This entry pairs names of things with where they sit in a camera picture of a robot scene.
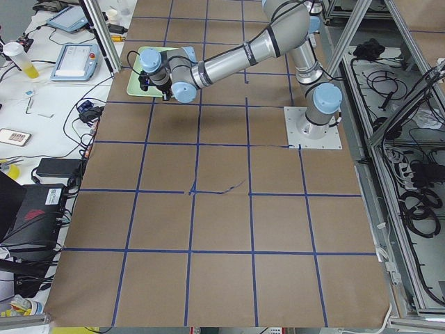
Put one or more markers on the yellow screwdriver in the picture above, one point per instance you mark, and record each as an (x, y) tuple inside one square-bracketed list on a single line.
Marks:
[(118, 38)]

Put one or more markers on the light green tray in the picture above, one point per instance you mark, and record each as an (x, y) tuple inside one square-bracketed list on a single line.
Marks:
[(133, 87)]

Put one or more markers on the white paper cup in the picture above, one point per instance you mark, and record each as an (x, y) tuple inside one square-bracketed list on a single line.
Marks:
[(113, 16)]

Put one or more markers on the far teach pendant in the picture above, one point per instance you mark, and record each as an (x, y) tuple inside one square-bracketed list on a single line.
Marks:
[(70, 19)]

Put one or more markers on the near teach pendant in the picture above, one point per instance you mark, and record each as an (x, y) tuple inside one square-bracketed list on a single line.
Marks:
[(76, 62)]

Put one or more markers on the black computer box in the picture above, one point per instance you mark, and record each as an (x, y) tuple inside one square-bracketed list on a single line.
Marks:
[(29, 224)]

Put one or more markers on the aluminium frame post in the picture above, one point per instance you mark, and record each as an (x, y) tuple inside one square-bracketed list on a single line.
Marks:
[(97, 23)]

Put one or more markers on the teach pendant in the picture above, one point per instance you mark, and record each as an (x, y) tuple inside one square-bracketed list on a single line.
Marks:
[(70, 19), (76, 62)]

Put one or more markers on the black power adapter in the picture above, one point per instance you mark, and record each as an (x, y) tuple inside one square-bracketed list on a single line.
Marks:
[(61, 168)]

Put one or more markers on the bottle with yellow liquid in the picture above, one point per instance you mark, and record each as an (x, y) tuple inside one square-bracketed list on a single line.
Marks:
[(16, 53)]

